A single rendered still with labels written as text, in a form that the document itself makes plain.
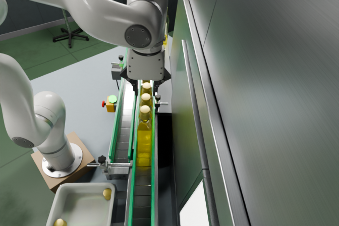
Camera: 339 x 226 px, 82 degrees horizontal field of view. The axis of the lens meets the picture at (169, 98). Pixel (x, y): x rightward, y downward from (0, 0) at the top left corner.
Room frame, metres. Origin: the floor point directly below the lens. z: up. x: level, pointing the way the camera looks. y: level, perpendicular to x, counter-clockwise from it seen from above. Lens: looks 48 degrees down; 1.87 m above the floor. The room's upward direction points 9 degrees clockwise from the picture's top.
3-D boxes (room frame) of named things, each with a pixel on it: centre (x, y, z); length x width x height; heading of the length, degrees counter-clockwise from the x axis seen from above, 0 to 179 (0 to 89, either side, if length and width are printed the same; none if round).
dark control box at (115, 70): (0.97, 0.37, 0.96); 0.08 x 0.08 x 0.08; 10
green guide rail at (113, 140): (1.17, 0.34, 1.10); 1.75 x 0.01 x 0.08; 10
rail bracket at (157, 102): (0.62, 0.04, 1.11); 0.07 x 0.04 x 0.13; 100
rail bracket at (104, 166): (0.28, 0.18, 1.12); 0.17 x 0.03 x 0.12; 100
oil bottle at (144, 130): (0.41, 0.08, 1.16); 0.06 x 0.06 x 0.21; 10
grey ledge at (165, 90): (1.09, 0.09, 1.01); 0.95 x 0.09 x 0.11; 10
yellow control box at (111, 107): (0.69, 0.32, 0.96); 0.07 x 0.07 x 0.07; 10
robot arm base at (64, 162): (0.37, 0.49, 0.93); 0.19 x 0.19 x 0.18
